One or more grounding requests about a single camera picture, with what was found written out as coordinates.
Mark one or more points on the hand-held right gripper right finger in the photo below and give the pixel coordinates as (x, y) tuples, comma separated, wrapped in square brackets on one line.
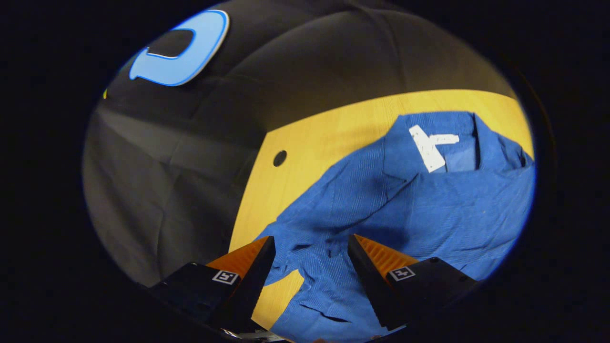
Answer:
[(369, 286)]

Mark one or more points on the black backdrop cloth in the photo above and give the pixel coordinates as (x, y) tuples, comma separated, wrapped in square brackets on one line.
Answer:
[(190, 166)]

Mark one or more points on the blue shirt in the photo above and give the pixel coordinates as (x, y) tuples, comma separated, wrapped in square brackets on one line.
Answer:
[(429, 214)]

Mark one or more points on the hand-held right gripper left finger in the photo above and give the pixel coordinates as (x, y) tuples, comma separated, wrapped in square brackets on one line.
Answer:
[(252, 286)]

